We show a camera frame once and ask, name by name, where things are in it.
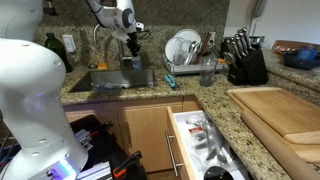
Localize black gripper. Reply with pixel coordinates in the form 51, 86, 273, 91
125, 31, 142, 57

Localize steel gooseneck tap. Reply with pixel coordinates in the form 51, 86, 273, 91
92, 23, 136, 67

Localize dark blue bottle with label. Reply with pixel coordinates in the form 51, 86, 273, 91
91, 81, 117, 91

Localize dark green glass bottle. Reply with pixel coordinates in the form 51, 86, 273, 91
44, 32, 74, 74

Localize wooden drawer white inside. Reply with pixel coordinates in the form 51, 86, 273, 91
165, 105, 252, 180

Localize steel sink basin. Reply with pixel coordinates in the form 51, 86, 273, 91
69, 68, 157, 94

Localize orange sponge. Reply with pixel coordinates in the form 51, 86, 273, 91
97, 61, 109, 71

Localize small white plate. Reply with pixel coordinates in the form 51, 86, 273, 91
164, 36, 188, 65

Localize large white plate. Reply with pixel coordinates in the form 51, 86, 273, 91
173, 28, 203, 54

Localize steel spoons in rack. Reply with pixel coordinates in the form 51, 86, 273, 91
184, 40, 201, 66

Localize metal dish rack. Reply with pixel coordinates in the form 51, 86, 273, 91
162, 52, 231, 75

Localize wooden utensils in rack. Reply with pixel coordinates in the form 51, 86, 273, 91
194, 31, 213, 65

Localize clear drinking glass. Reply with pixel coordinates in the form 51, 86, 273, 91
199, 55, 218, 88

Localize wooden cabinet door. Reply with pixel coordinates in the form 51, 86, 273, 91
116, 105, 175, 173

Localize red and white packet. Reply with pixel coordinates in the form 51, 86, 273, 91
188, 125, 205, 135

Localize orange and black clamp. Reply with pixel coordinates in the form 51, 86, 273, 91
112, 150, 144, 179

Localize black knife block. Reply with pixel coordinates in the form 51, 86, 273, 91
227, 48, 270, 86

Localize clear bag of cutlery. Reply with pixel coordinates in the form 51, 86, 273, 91
184, 114, 232, 165

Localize black container behind knives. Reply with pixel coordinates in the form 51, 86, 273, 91
249, 34, 266, 51

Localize black round container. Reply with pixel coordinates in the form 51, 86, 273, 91
203, 165, 235, 180

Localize wooden cutting board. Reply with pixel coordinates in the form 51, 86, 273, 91
226, 86, 320, 164

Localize dark blue bowl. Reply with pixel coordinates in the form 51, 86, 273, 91
282, 44, 320, 71

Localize wooden rolling pin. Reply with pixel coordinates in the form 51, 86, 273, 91
240, 109, 320, 180

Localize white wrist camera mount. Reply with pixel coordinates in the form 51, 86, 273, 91
111, 29, 132, 43

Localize teal handled tool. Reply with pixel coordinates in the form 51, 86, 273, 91
162, 73, 179, 90

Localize white wall switch plate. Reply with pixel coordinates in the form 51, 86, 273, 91
62, 34, 77, 54

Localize orange handled utensil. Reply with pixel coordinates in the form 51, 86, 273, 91
216, 57, 231, 65

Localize steel handled knife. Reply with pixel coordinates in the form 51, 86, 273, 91
222, 50, 237, 65
235, 32, 249, 56
225, 39, 237, 58
230, 37, 243, 59
240, 26, 254, 51

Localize steel drawer bar handle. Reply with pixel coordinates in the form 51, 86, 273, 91
164, 130, 184, 177

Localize silver aluminium rail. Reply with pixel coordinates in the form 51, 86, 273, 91
76, 161, 114, 180

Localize grey wall phone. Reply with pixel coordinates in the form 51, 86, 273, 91
252, 0, 269, 19

